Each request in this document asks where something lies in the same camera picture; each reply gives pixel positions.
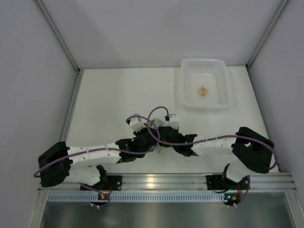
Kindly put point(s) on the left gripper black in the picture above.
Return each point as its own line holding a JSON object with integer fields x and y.
{"x": 137, "y": 133}

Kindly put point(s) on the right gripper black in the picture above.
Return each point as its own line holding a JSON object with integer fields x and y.
{"x": 160, "y": 128}

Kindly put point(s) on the beige fake garlic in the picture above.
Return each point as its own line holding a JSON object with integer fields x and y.
{"x": 203, "y": 91}

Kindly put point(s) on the green fake melon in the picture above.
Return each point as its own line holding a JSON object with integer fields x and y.
{"x": 158, "y": 123}

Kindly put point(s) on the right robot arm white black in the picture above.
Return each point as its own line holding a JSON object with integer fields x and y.
{"x": 253, "y": 152}

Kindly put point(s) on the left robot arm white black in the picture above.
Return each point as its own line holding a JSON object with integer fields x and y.
{"x": 61, "y": 163}

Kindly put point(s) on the white plastic basket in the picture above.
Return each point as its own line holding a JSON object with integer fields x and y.
{"x": 213, "y": 75}

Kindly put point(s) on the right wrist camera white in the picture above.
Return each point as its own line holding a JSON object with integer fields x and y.
{"x": 173, "y": 121}

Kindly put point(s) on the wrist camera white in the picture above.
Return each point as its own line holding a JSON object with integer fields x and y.
{"x": 135, "y": 122}
{"x": 173, "y": 121}

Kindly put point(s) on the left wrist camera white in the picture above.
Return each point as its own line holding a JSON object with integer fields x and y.
{"x": 135, "y": 122}

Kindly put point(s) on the left aluminium frame post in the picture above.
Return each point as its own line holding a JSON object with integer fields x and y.
{"x": 54, "y": 29}

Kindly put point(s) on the white slotted cable duct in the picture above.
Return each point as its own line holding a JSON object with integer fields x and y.
{"x": 142, "y": 197}

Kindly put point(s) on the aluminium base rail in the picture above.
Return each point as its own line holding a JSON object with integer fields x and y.
{"x": 197, "y": 182}

